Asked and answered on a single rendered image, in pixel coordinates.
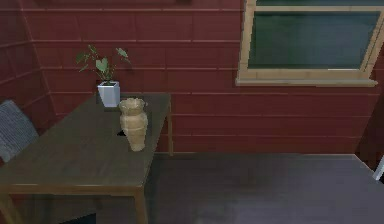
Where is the dark brown wooden table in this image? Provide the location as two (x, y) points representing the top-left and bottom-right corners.
(0, 92), (175, 224)

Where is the green house plant white pot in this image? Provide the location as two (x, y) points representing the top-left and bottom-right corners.
(75, 44), (131, 108)

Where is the white furniture edge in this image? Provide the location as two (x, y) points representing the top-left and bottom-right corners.
(372, 155), (384, 182)

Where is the beige ribbed vase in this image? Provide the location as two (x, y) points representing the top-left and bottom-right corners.
(118, 97), (149, 153)

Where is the wooden framed window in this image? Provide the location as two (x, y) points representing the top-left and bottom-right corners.
(235, 0), (384, 88)

